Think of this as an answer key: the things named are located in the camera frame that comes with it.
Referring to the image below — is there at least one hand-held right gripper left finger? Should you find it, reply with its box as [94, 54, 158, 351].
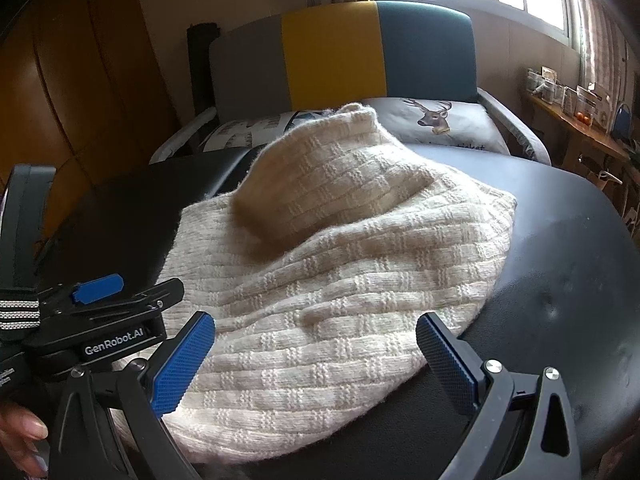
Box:
[47, 311, 217, 480]

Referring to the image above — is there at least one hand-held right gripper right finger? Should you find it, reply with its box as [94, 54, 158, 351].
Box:
[416, 312, 583, 480]

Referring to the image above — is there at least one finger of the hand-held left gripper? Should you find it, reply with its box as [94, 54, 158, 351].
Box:
[107, 278, 185, 313]
[40, 274, 125, 311]

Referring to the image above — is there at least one cream knit sweater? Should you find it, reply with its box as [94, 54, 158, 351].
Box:
[107, 102, 518, 466]

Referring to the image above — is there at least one person's left hand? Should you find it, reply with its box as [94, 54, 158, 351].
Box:
[0, 402, 49, 477]

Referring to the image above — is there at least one white grey patterned pillow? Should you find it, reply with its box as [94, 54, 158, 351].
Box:
[202, 115, 296, 153]

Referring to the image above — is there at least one brown wooden wardrobe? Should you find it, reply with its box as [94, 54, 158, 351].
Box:
[0, 0, 181, 241]

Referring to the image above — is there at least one deer print pillow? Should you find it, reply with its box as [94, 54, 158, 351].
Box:
[360, 96, 511, 156]

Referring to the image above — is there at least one black upright panel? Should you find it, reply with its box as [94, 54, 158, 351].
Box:
[186, 22, 221, 121]

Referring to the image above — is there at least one white chair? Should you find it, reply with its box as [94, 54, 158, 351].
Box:
[590, 167, 623, 191]

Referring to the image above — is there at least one wooden side desk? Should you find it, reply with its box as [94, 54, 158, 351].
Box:
[522, 87, 640, 231]

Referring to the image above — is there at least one clear plastic container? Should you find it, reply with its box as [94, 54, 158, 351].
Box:
[526, 67, 563, 105]

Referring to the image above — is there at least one blue handbag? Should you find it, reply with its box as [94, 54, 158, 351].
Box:
[611, 103, 633, 138]

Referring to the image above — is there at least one white display box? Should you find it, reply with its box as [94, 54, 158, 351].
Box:
[562, 82, 613, 133]

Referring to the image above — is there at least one grey yellow teal sofa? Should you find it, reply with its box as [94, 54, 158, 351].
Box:
[150, 0, 553, 166]

